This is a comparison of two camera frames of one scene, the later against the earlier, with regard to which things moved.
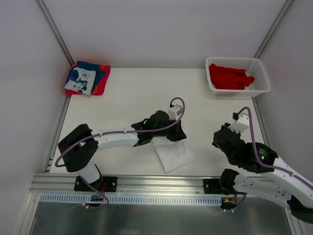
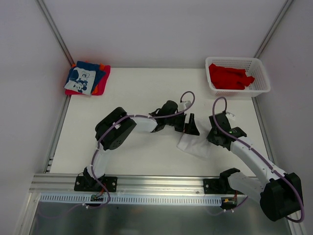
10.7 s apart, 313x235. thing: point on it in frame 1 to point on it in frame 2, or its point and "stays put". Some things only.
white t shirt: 173,155 to 198,144
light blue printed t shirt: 81,80 stays put
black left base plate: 105,184 stays put
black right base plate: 212,186 stays put
